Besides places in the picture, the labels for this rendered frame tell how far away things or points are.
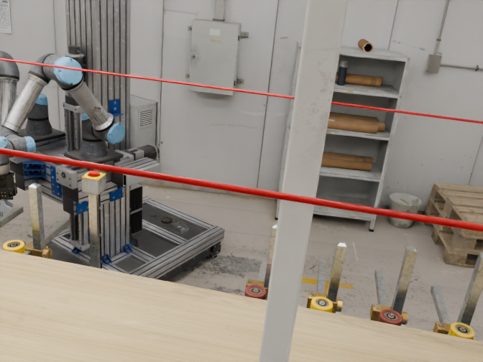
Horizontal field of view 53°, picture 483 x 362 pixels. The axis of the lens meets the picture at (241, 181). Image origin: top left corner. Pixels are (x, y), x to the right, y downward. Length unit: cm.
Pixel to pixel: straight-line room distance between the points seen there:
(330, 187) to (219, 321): 324
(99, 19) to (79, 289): 150
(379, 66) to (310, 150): 388
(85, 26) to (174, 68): 186
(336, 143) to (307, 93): 399
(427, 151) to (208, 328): 353
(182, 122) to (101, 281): 298
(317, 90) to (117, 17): 229
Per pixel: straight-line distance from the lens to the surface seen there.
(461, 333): 193
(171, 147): 478
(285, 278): 76
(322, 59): 65
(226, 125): 462
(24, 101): 241
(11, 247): 216
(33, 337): 169
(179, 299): 180
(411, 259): 188
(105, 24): 282
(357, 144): 467
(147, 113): 307
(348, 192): 484
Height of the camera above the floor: 197
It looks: 22 degrees down
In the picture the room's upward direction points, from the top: 6 degrees clockwise
